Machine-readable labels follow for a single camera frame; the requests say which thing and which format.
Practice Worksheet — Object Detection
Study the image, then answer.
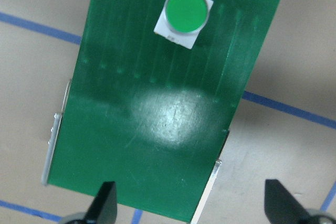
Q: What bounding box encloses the green push button white base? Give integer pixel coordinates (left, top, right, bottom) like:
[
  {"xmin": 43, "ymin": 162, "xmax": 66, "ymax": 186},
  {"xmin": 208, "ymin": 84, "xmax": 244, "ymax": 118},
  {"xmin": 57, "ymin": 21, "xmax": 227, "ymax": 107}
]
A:
[{"xmin": 154, "ymin": 0, "xmax": 214, "ymax": 50}]

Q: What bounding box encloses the green conveyor belt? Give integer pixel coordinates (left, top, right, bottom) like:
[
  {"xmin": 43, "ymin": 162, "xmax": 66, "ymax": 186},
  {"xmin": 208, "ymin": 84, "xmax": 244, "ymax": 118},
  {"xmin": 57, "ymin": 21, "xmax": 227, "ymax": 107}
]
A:
[{"xmin": 40, "ymin": 0, "xmax": 291, "ymax": 224}]

